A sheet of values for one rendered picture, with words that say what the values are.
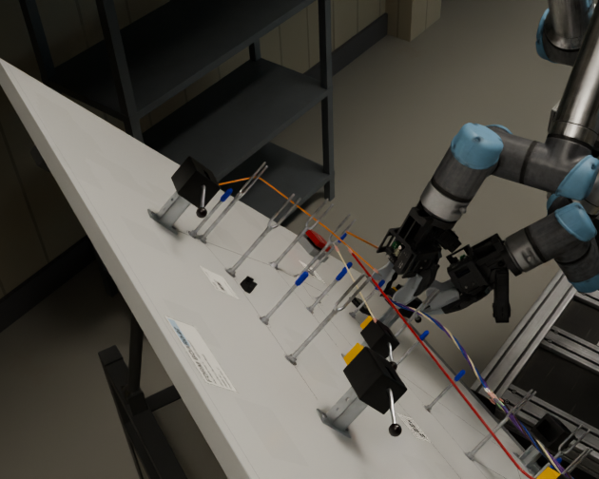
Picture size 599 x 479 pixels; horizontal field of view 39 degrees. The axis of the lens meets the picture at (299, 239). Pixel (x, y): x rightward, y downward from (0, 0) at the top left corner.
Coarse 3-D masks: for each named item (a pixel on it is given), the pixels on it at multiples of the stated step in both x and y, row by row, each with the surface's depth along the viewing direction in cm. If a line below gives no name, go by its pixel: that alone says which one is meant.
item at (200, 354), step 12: (180, 324) 85; (180, 336) 83; (192, 336) 85; (192, 348) 82; (204, 348) 85; (192, 360) 80; (204, 360) 82; (216, 360) 84; (204, 372) 80; (216, 372) 82; (216, 384) 79; (228, 384) 82
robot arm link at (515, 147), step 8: (496, 128) 142; (504, 128) 143; (504, 136) 139; (512, 136) 139; (504, 144) 138; (512, 144) 138; (520, 144) 138; (528, 144) 137; (504, 152) 138; (512, 152) 137; (520, 152) 137; (504, 160) 138; (512, 160) 137; (520, 160) 137; (496, 168) 138; (504, 168) 139; (512, 168) 138; (520, 168) 137; (496, 176) 142; (504, 176) 140; (512, 176) 139
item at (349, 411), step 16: (368, 352) 93; (352, 368) 94; (368, 368) 92; (384, 368) 92; (352, 384) 92; (368, 384) 90; (384, 384) 90; (400, 384) 91; (352, 400) 92; (368, 400) 90; (384, 400) 91; (320, 416) 93; (336, 416) 93; (352, 416) 93; (400, 432) 86
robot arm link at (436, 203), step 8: (432, 184) 136; (424, 192) 138; (432, 192) 136; (440, 192) 142; (424, 200) 137; (432, 200) 136; (440, 200) 135; (448, 200) 134; (424, 208) 138; (432, 208) 136; (440, 208) 135; (448, 208) 135; (456, 208) 135; (464, 208) 136; (440, 216) 136; (448, 216) 136; (456, 216) 137
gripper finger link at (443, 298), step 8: (432, 288) 160; (432, 296) 161; (440, 296) 161; (448, 296) 160; (456, 296) 160; (432, 304) 162; (440, 304) 161; (424, 312) 164; (432, 312) 162; (440, 312) 161
